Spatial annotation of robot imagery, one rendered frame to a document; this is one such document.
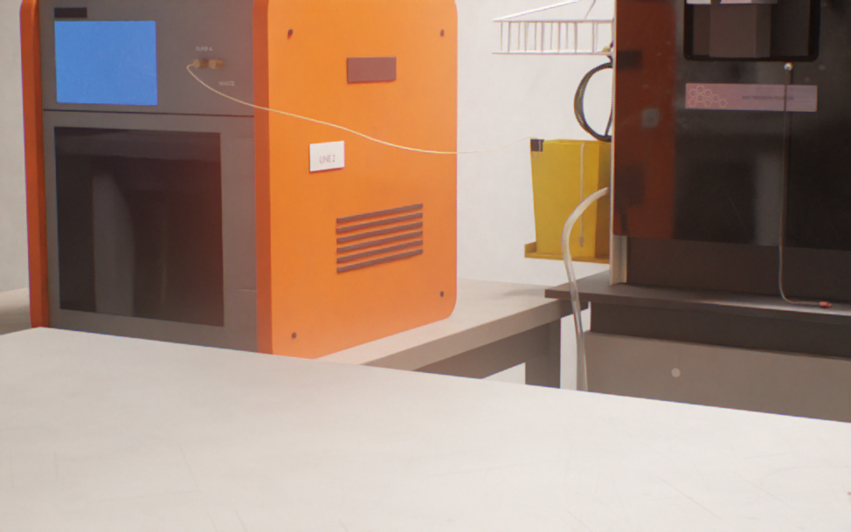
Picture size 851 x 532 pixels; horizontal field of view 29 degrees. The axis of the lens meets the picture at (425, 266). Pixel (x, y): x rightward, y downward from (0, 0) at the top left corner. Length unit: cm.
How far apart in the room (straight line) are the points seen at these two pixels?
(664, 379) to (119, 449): 150
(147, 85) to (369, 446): 121
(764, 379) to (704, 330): 11
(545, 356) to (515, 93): 129
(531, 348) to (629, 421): 155
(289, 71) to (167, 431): 108
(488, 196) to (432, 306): 152
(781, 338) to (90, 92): 92
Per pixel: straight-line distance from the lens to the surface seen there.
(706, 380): 216
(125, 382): 88
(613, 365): 220
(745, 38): 210
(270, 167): 179
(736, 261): 223
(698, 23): 221
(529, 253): 233
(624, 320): 221
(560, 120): 354
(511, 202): 360
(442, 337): 203
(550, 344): 238
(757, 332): 215
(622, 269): 229
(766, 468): 71
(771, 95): 216
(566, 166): 230
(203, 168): 186
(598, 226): 229
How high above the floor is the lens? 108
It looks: 8 degrees down
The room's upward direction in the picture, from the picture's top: straight up
